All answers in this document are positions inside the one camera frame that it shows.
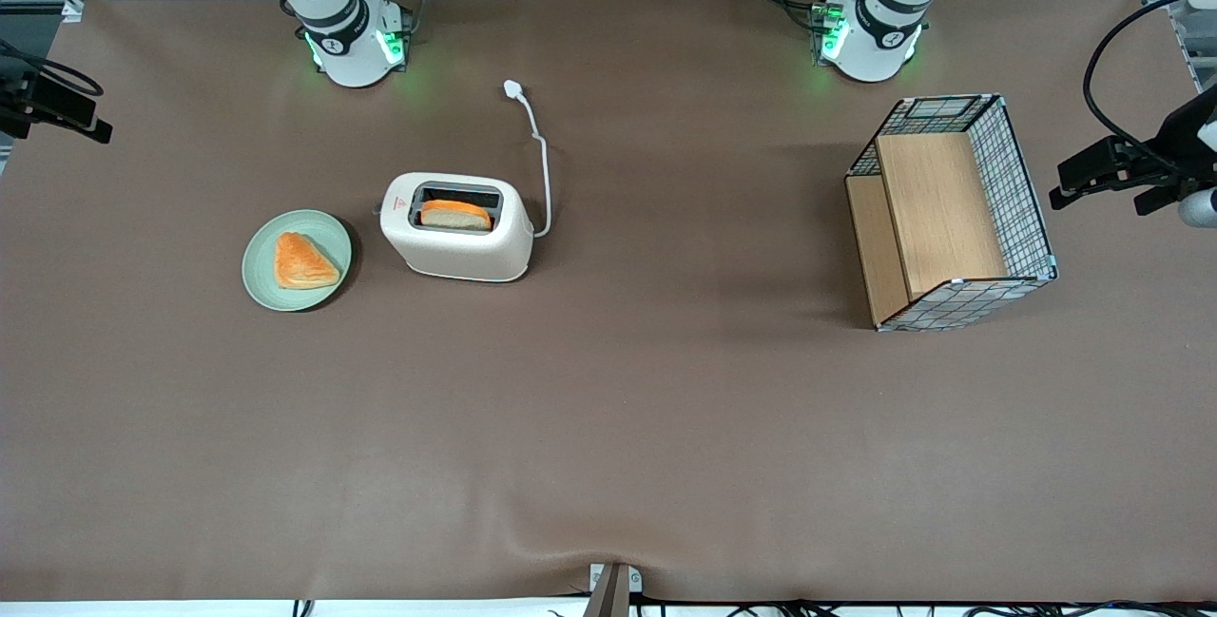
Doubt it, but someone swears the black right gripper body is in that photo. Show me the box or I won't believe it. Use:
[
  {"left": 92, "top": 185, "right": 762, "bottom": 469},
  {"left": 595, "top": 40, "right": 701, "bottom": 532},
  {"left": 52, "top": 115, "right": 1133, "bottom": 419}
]
[{"left": 0, "top": 56, "right": 34, "bottom": 140}]

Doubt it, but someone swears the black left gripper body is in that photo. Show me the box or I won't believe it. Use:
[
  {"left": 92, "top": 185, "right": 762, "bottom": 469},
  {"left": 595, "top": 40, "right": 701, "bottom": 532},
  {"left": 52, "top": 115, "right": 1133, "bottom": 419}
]
[{"left": 1152, "top": 85, "right": 1217, "bottom": 192}]

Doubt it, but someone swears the white two-slot toaster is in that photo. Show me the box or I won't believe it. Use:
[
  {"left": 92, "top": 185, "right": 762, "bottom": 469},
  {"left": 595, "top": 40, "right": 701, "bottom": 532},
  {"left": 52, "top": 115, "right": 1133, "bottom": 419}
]
[{"left": 379, "top": 171, "right": 535, "bottom": 283}]

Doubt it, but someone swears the wooden shelf insert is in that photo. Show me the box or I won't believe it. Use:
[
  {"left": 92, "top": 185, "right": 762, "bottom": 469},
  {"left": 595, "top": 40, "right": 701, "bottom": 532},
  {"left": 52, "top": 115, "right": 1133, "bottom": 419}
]
[{"left": 846, "top": 132, "right": 1009, "bottom": 325}]

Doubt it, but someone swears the pale green round plate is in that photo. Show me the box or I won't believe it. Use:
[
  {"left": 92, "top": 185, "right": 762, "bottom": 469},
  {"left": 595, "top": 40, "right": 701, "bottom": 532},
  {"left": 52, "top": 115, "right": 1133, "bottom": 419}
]
[{"left": 241, "top": 209, "right": 354, "bottom": 313}]

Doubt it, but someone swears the triangular orange bread piece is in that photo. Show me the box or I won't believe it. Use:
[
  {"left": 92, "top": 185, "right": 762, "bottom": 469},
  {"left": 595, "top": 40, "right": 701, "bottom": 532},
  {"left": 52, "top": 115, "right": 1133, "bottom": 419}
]
[{"left": 274, "top": 232, "right": 341, "bottom": 291}]

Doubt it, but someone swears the toast slice with orange crust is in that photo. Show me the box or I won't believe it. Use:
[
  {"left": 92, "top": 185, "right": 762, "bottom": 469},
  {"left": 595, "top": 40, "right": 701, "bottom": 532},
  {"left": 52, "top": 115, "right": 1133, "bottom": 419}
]
[{"left": 419, "top": 200, "right": 493, "bottom": 232}]

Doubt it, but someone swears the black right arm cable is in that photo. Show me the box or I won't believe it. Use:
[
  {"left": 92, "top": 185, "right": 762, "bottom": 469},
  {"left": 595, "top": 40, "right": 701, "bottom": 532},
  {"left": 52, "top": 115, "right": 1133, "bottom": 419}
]
[{"left": 0, "top": 39, "right": 105, "bottom": 98}]

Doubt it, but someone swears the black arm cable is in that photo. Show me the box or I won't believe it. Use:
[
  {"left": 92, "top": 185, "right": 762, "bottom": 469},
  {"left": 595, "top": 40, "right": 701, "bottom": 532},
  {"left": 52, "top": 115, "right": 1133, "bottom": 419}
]
[
  {"left": 1083, "top": 0, "right": 1217, "bottom": 171},
  {"left": 0, "top": 39, "right": 105, "bottom": 98}
]

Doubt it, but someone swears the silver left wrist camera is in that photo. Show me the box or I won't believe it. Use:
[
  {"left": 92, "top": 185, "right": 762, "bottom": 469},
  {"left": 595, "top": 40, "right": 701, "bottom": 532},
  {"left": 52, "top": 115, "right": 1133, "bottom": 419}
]
[{"left": 1177, "top": 187, "right": 1217, "bottom": 229}]

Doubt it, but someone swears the wire mesh basket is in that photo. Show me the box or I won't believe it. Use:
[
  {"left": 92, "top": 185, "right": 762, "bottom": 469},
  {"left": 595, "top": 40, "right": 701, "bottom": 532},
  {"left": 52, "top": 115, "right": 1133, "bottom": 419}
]
[{"left": 845, "top": 93, "right": 1058, "bottom": 333}]

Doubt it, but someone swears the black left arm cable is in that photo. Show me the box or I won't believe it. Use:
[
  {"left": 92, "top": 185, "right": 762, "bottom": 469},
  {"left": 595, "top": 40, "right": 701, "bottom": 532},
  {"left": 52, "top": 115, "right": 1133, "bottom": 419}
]
[{"left": 1083, "top": 0, "right": 1217, "bottom": 171}]

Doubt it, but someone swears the aluminium frame rail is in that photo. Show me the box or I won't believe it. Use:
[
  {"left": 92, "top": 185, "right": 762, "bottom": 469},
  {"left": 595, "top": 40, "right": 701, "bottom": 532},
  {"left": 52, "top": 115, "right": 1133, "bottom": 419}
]
[{"left": 1136, "top": 0, "right": 1217, "bottom": 93}]

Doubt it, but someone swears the white toaster power cable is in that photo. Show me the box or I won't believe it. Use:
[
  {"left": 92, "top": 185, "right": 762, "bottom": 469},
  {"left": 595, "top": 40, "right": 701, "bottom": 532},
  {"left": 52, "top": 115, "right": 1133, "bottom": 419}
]
[{"left": 503, "top": 79, "right": 552, "bottom": 238}]

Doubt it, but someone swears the metal table edge bracket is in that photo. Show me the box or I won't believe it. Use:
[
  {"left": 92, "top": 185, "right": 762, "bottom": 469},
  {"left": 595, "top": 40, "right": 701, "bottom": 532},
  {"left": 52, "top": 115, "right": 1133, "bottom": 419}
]
[{"left": 588, "top": 562, "right": 644, "bottom": 617}]

